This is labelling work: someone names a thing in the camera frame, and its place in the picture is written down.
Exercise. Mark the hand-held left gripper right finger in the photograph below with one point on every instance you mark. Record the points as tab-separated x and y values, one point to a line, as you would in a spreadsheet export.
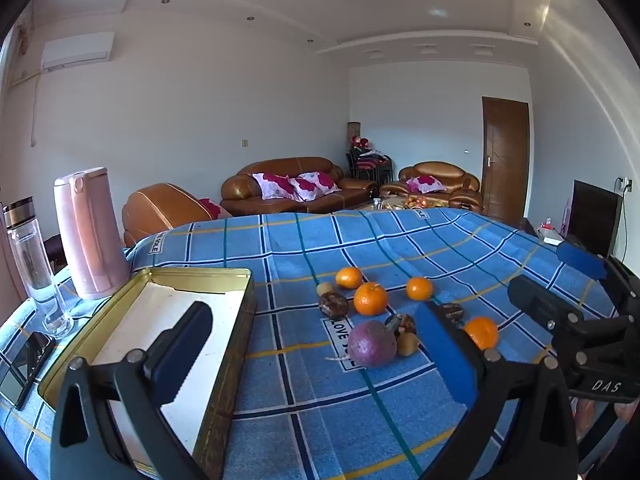
445	355

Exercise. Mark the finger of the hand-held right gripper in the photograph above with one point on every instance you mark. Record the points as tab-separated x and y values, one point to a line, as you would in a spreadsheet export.
580	260
540	305

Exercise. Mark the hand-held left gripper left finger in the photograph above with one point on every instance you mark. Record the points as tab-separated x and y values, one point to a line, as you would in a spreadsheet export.
185	345

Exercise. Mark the small tan longan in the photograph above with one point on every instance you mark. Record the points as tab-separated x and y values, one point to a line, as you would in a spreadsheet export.
408	344
325	288

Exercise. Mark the dark brown mangosteen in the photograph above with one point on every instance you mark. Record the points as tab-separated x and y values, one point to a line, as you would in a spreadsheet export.
334	304
402	323
454	313

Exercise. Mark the orange mandarin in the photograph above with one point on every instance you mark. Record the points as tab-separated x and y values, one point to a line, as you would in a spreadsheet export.
348	277
370	298
419	288
482	332

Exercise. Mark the gold metal tin box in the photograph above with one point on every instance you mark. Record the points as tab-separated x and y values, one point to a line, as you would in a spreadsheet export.
150	310

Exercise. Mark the purple round fruit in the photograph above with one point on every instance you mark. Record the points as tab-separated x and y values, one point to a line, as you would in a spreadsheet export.
372	344

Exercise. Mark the white box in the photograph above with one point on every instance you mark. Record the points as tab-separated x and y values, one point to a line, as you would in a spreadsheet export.
550	234

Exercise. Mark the black television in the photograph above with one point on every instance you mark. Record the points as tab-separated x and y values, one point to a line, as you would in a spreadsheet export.
592	215

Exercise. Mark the brown wooden door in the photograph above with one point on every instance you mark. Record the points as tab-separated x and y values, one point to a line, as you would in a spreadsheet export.
505	160

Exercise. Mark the blue plaid tablecloth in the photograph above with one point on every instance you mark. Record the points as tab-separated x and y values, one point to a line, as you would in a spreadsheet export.
300	400

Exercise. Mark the brown leather armchair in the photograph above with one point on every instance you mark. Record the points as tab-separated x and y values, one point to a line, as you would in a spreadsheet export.
160	210
440	169

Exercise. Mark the white magenta floral pillow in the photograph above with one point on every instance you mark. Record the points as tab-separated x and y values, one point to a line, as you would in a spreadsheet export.
272	185
312	184
425	183
212	206

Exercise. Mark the pink electric kettle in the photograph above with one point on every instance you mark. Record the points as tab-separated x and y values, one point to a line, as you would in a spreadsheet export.
90	240

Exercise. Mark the coffee table with fruit plates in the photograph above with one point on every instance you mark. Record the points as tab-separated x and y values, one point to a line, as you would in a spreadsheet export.
395	204

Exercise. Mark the dark round stool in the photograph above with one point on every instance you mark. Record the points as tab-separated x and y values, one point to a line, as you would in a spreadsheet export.
55	252

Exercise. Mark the black smartphone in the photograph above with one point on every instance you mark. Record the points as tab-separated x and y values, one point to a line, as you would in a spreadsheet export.
25	365

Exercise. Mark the clear glass water bottle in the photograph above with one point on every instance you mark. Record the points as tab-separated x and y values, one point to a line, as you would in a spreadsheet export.
30	255

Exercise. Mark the brown leather sofa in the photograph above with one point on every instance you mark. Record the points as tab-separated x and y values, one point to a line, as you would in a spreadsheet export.
280	165

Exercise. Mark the stacked chairs with clothes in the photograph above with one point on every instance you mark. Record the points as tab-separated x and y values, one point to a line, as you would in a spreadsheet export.
367	165

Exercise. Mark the tall brown floor vase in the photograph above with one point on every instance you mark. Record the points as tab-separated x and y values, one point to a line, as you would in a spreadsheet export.
354	132

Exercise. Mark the air conditioner pipe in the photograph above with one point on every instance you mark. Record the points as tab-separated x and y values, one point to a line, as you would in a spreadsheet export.
34	110

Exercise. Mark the white air conditioner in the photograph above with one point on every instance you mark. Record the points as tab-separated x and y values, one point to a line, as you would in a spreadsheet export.
77	50

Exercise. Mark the wall outlet with plug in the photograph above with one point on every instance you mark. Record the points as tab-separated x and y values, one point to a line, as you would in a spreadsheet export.
625	183

